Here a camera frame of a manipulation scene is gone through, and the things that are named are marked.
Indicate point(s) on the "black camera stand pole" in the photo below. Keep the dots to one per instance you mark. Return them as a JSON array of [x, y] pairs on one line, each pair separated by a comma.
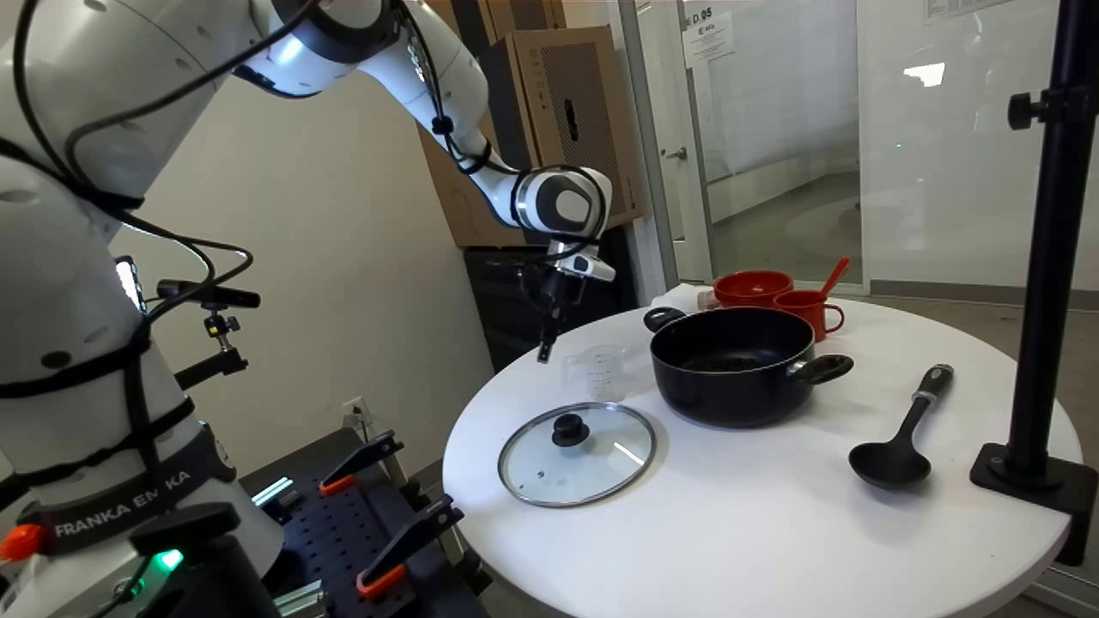
[[1065, 107]]

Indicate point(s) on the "black plastic ladle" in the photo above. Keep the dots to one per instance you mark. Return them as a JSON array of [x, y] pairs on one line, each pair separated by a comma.
[[896, 461]]

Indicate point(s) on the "glass pot lid black knob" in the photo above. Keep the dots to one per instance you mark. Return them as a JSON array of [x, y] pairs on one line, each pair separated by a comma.
[[574, 453]]

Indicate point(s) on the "white cloth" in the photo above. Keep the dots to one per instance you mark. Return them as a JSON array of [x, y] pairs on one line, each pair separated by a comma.
[[689, 296]]

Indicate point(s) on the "red spoon in mug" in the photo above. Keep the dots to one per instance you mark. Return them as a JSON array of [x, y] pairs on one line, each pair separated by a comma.
[[836, 277]]

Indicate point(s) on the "red mug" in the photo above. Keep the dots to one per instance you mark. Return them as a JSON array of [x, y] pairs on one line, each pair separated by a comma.
[[816, 309]]

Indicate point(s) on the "black orange clamp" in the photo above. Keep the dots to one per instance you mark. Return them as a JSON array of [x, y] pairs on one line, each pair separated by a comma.
[[369, 453], [392, 562]]

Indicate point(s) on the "side camera on mount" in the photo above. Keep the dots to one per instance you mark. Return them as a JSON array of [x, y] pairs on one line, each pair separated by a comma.
[[216, 325]]

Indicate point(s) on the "cardboard boxes stack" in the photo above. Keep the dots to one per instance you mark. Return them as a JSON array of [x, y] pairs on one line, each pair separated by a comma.
[[554, 95]]

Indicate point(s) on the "red bowl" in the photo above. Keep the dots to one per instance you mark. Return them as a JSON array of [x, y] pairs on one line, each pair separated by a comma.
[[751, 289]]

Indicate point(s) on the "clear plastic jar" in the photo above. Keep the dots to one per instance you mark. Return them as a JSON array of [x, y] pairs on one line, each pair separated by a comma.
[[593, 373]]

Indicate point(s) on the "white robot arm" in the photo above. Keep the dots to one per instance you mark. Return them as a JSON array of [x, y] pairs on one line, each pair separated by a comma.
[[99, 97]]

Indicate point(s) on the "black storage crate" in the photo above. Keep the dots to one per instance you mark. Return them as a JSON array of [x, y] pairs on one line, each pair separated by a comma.
[[508, 289]]

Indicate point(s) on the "wall power outlet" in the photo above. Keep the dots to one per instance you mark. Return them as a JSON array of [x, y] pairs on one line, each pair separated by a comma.
[[355, 414]]

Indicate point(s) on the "black cooking pot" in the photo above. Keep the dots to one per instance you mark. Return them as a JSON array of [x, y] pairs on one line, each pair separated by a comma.
[[737, 364]]

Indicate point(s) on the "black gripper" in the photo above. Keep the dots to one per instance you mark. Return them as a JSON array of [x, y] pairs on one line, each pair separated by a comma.
[[568, 280]]

